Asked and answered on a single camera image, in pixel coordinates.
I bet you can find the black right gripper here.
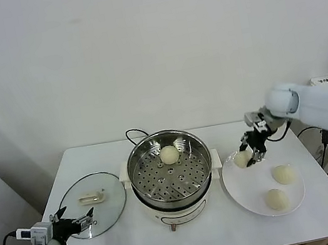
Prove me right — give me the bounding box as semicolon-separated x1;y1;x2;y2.
234;123;278;169

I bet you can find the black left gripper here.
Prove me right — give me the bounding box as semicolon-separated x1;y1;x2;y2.
48;200;100;245

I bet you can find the white steamed baozi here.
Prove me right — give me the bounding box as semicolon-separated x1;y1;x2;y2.
270;162;299;188
232;149;255;171
158;144;182;167
262;186;292;214

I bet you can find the round glass pot lid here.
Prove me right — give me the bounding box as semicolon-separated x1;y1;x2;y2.
51;167;134;244

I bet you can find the perforated steel steamer basket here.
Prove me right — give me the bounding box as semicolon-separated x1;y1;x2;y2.
120;122;221;216

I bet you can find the large white plate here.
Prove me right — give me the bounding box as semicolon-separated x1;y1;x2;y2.
217;137;312;226

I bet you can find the cream electric cooker base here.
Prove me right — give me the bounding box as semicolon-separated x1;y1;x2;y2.
116;146;233;241

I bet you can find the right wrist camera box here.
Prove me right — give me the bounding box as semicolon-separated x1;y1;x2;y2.
242;107;273;136

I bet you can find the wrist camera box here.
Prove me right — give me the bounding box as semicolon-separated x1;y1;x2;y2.
242;107;273;136
14;219;57;245

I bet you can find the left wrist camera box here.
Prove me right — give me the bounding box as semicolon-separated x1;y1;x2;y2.
14;219;57;245

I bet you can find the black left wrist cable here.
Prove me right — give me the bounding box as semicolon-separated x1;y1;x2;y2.
0;230;21;245

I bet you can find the black power adapter with cable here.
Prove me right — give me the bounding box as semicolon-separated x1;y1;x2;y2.
295;123;328;170

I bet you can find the black cooker power cable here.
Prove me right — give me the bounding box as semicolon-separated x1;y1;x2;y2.
124;126;151;149

